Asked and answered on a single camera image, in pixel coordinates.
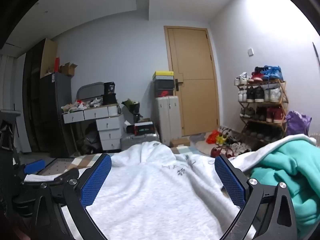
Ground round rug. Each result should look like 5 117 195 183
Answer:
191 140 215 154

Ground dark wardrobe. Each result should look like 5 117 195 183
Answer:
22 40 47 153

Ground red plastic bag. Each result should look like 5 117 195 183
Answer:
205 129 222 144

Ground teal sweatshirt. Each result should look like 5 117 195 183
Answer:
250 140 320 238

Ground yellow shoe box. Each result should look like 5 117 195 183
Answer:
152 71 174 80

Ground white curtain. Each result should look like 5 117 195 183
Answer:
0 54 27 153

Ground dark fridge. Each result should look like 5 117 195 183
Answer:
39 72 73 157

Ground black mesh chair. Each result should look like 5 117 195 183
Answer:
0 120 23 160

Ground tall flat cardboard sheet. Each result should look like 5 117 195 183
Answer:
40 38 58 79

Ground white fleece hoodie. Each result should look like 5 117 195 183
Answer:
24 134 310 240

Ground tall black box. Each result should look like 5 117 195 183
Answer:
102 82 117 105

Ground open cardboard boxes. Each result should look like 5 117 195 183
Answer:
59 62 78 77

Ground grey chair back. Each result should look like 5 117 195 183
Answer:
76 82 105 102

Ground wrapped flower bouquet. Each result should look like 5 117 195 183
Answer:
122 99 141 123

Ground pile of loose shoes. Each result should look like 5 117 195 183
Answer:
210 127 253 158

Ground purple bag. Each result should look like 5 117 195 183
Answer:
285 110 312 137

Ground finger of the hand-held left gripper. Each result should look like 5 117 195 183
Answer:
24 159 46 175
21 168 80 189

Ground wooden door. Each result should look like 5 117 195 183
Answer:
164 26 220 137

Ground white upright suitcase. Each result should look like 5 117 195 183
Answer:
154 96 181 146

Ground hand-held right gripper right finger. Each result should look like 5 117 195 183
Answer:
214 154 299 240

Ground small cardboard box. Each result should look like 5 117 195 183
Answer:
170 137 191 147

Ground pile of desk clutter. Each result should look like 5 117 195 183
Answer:
61 97 104 113

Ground checked bed sheet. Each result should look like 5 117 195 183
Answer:
67 145 215 178

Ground black and red shoe box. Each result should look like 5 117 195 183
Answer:
126 121 154 134

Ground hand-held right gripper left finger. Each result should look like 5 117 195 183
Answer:
31 153 112 240

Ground white drawer desk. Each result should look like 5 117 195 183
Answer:
62 104 125 152

